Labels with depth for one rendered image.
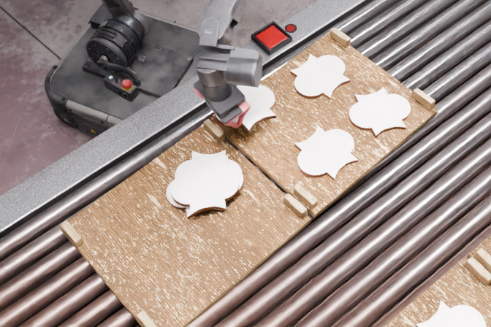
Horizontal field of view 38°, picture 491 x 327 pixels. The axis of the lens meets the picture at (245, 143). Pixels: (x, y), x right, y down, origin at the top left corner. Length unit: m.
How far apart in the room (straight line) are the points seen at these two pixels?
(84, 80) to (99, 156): 1.08
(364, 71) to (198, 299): 0.70
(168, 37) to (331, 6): 1.02
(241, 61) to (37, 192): 0.58
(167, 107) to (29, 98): 1.40
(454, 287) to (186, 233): 0.55
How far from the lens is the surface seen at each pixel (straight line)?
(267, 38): 1.82
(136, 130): 1.69
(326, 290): 1.47
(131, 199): 1.56
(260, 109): 1.55
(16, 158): 2.88
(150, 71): 2.67
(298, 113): 1.66
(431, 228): 1.56
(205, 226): 1.51
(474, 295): 1.49
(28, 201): 1.64
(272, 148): 1.60
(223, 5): 1.38
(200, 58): 1.37
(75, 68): 2.77
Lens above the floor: 2.26
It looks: 55 degrees down
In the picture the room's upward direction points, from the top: 3 degrees counter-clockwise
